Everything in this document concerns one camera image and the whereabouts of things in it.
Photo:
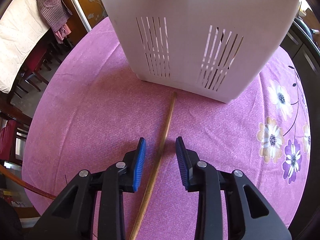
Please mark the white hanging cloth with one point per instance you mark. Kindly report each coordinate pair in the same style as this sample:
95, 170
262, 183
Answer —
22, 26

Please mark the white plastic utensil holder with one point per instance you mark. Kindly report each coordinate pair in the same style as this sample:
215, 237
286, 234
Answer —
214, 48

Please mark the dark wooden chopstick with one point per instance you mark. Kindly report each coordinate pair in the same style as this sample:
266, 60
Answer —
24, 184

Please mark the purple checked apron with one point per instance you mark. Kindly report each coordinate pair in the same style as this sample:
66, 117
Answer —
56, 14

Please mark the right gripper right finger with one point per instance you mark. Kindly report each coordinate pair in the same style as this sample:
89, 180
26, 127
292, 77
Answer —
187, 161

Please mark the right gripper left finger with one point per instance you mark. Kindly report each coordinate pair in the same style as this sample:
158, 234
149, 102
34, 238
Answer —
134, 161

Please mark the bamboo chopstick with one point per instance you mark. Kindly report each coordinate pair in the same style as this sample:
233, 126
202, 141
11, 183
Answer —
154, 173

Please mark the glass sliding door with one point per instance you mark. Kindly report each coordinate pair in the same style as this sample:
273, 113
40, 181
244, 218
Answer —
91, 12

